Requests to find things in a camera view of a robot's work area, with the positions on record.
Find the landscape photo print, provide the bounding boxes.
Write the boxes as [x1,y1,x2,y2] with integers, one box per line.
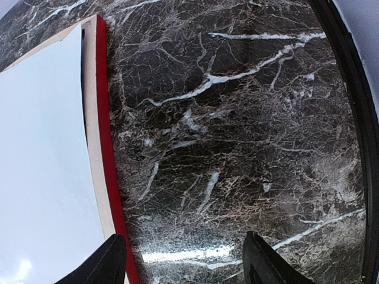
[1,27,104,283]

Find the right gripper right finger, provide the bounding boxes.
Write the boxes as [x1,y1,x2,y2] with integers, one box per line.
[242,231,314,284]

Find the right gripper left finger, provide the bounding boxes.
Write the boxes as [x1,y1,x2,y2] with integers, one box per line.
[56,234,127,284]

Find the black front rail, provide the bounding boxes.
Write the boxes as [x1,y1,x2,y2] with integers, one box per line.
[310,1,378,283]

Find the red wooden picture frame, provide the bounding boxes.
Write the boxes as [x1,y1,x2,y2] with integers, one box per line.
[2,15,140,283]

